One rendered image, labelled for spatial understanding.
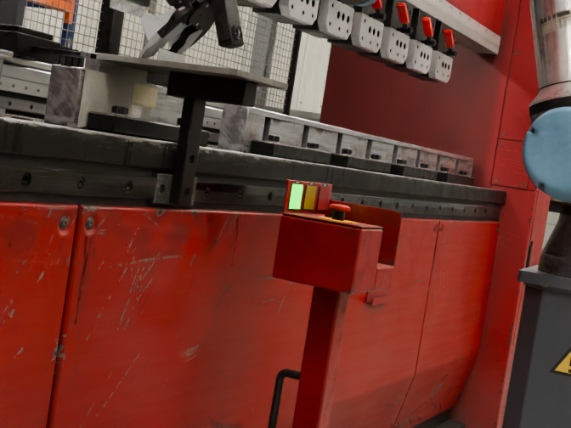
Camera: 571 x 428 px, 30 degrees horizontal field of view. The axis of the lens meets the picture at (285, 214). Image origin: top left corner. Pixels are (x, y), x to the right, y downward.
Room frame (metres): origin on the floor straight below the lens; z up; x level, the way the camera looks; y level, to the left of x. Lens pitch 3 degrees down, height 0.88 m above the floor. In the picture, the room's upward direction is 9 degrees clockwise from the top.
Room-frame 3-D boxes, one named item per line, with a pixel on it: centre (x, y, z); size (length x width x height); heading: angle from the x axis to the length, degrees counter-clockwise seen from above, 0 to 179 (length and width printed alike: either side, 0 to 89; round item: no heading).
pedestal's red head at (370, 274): (1.97, -0.11, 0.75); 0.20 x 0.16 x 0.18; 154
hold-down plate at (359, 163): (2.71, -0.17, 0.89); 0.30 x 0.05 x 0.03; 154
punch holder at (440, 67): (3.24, -0.37, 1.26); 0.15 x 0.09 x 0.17; 154
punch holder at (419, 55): (3.06, -0.28, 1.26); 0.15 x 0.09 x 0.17; 154
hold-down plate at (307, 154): (2.35, 0.00, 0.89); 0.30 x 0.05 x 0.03; 154
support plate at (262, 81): (1.76, 0.19, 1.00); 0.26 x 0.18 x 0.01; 64
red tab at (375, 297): (2.68, -0.27, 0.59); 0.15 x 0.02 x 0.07; 154
